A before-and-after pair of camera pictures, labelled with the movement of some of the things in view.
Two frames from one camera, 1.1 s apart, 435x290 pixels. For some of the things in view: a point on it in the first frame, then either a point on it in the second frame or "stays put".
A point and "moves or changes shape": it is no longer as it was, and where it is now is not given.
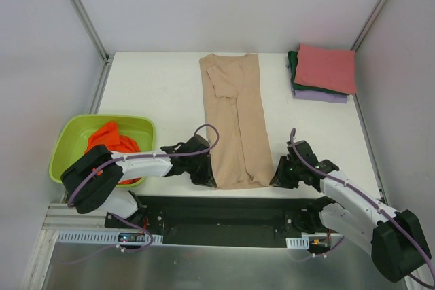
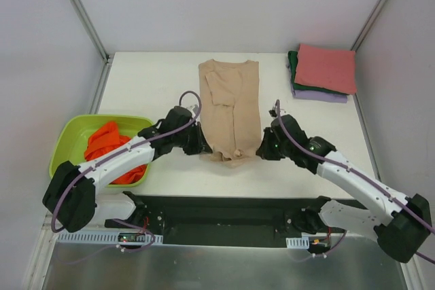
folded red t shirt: (330, 68) stays put
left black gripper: (202, 172) → (198, 139)
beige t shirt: (235, 107) moves or changes shape
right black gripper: (283, 174) → (267, 145)
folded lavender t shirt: (321, 96) stays put
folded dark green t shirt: (292, 56) stays put
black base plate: (198, 221) stays put
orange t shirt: (109, 136) stays put
